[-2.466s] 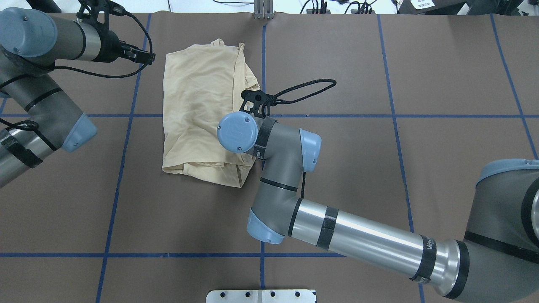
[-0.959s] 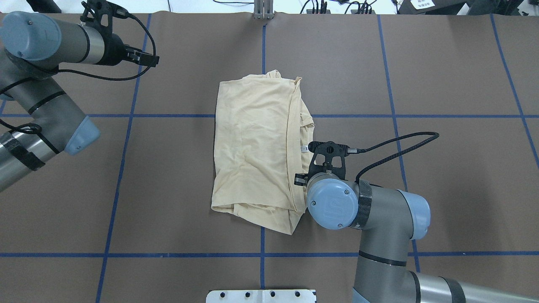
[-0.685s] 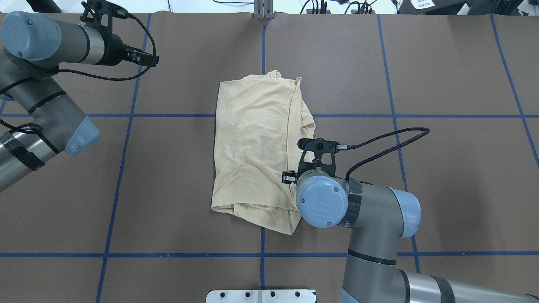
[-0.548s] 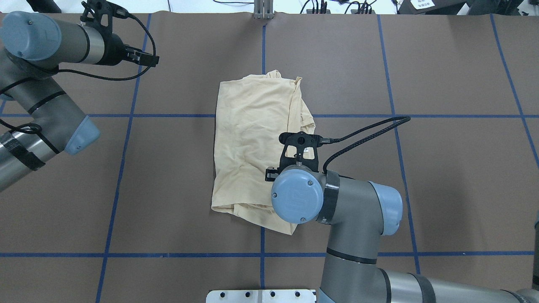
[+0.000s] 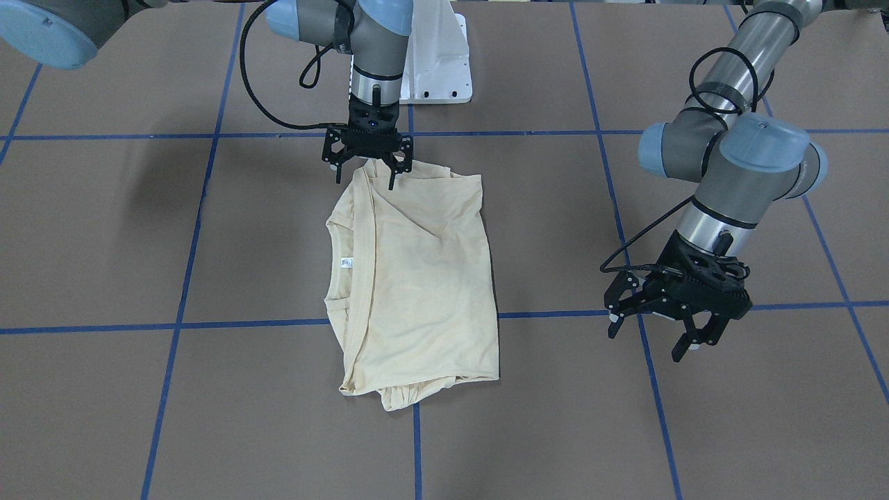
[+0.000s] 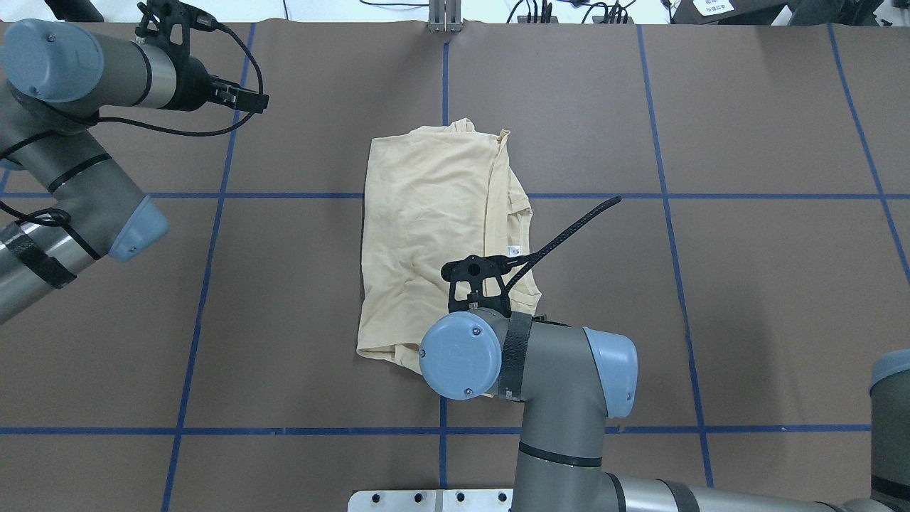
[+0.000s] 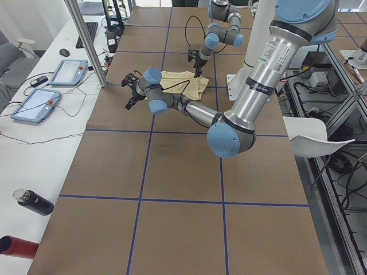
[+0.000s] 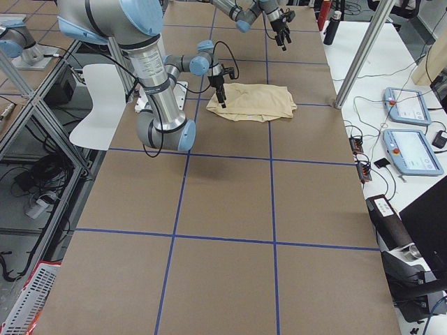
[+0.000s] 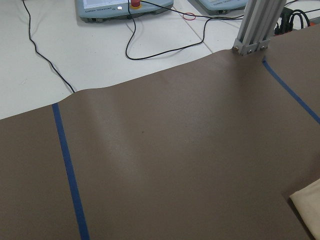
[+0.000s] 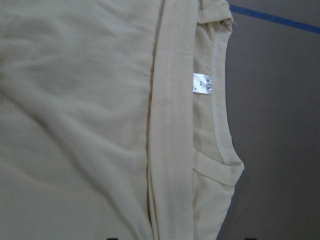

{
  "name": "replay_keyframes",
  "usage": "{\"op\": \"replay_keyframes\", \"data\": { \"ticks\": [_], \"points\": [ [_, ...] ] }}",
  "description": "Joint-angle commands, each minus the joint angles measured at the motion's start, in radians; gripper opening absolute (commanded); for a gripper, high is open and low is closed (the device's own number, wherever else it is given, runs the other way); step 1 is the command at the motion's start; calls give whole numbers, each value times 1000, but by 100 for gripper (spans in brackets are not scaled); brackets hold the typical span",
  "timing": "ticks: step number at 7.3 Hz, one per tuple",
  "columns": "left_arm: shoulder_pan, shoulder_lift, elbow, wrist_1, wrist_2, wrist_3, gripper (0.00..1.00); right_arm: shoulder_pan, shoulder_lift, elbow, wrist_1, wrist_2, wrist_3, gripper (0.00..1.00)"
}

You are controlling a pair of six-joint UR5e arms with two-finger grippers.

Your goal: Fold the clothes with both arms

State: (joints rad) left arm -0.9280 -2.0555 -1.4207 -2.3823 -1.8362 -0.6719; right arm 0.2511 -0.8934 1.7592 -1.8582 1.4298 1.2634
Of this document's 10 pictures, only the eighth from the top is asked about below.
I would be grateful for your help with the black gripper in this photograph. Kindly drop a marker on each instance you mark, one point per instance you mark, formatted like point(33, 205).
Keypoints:
point(279, 27)
point(216, 82)

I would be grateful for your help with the beige long sleeve shirt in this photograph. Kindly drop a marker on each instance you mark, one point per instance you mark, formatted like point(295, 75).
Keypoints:
point(254, 102)

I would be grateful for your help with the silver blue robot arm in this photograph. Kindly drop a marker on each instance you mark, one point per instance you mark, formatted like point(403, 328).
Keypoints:
point(136, 26)
point(244, 18)

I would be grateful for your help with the red cylinder bottle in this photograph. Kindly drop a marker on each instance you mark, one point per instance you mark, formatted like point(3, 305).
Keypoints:
point(323, 13)

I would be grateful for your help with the black water bottle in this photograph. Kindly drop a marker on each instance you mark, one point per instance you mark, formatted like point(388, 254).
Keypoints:
point(332, 27)

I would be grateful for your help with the orange circuit board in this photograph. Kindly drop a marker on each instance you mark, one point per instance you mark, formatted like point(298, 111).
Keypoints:
point(356, 145)

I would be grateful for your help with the upper teach pendant tablet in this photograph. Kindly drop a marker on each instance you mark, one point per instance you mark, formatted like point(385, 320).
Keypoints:
point(406, 106)

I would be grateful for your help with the teach pendant tablet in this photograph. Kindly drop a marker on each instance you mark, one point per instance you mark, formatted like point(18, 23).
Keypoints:
point(411, 153)
point(406, 106)

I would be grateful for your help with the lower teach pendant tablet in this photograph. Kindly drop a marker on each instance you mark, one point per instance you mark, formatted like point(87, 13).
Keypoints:
point(411, 153)

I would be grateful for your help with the black brown cylinder device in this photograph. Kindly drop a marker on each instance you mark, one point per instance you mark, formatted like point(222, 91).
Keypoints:
point(390, 227)

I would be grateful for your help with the black monitor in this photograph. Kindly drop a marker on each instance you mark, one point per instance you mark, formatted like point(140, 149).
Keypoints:
point(425, 221)

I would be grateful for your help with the white perforated basket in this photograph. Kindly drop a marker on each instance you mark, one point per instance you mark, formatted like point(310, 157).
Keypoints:
point(24, 315)

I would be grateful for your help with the aluminium frame post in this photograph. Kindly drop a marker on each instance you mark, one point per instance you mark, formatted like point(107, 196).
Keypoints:
point(375, 26)

